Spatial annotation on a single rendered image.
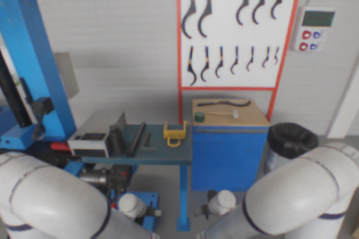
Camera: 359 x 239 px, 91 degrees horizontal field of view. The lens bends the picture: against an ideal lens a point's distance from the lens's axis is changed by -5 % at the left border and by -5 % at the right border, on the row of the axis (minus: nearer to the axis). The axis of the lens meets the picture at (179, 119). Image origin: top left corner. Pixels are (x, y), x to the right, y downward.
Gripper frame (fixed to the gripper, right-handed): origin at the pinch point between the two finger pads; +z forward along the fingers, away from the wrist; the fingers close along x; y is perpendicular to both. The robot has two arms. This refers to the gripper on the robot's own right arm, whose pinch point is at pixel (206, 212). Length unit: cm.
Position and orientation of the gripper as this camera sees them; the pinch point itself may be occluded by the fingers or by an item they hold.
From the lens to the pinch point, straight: 127.7
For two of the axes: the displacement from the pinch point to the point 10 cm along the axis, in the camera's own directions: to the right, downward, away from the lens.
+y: 1.4, 8.0, -5.9
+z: -1.7, 6.0, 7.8
